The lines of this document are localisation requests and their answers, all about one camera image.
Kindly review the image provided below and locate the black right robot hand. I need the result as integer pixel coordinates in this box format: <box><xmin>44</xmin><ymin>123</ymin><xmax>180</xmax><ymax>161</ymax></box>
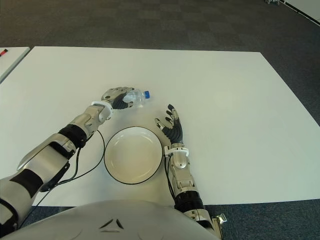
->
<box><xmin>154</xmin><ymin>103</ymin><xmax>185</xmax><ymax>145</ymax></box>

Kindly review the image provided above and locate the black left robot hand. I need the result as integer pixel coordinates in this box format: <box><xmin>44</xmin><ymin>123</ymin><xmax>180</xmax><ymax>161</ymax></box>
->
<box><xmin>101</xmin><ymin>86</ymin><xmax>136</xmax><ymax>111</ymax></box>

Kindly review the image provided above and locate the clear water bottle blue cap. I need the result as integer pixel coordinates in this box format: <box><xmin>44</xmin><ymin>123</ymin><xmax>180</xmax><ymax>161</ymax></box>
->
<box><xmin>122</xmin><ymin>89</ymin><xmax>153</xmax><ymax>109</ymax></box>

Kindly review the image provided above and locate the white plate black rim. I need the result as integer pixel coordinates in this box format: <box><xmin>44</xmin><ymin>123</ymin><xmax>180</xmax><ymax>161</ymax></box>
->
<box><xmin>103</xmin><ymin>126</ymin><xmax>164</xmax><ymax>186</ymax></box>

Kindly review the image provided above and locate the grey robot torso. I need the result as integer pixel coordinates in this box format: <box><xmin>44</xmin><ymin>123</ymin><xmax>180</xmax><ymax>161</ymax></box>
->
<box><xmin>12</xmin><ymin>199</ymin><xmax>222</xmax><ymax>240</ymax></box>

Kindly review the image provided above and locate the white side table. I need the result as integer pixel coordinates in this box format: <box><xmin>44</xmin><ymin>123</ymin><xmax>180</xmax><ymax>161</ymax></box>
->
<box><xmin>0</xmin><ymin>46</ymin><xmax>31</xmax><ymax>84</ymax></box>

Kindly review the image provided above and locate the white table corner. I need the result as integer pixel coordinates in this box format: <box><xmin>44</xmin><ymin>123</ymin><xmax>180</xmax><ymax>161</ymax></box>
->
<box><xmin>284</xmin><ymin>0</ymin><xmax>320</xmax><ymax>26</ymax></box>

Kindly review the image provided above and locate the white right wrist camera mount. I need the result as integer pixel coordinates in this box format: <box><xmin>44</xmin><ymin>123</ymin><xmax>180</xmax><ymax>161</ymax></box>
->
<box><xmin>163</xmin><ymin>146</ymin><xmax>190</xmax><ymax>157</ymax></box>

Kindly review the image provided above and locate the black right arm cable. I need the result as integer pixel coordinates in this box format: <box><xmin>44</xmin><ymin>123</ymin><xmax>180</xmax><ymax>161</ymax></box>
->
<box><xmin>163</xmin><ymin>153</ymin><xmax>178</xmax><ymax>201</ymax></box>

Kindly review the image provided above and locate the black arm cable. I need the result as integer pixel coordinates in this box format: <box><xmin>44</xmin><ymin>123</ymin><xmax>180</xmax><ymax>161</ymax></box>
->
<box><xmin>163</xmin><ymin>153</ymin><xmax>178</xmax><ymax>201</ymax></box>
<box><xmin>23</xmin><ymin>128</ymin><xmax>106</xmax><ymax>226</ymax></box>

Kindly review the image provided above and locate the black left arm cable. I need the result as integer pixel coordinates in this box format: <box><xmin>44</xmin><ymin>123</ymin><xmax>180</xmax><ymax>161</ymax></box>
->
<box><xmin>23</xmin><ymin>128</ymin><xmax>106</xmax><ymax>226</ymax></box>

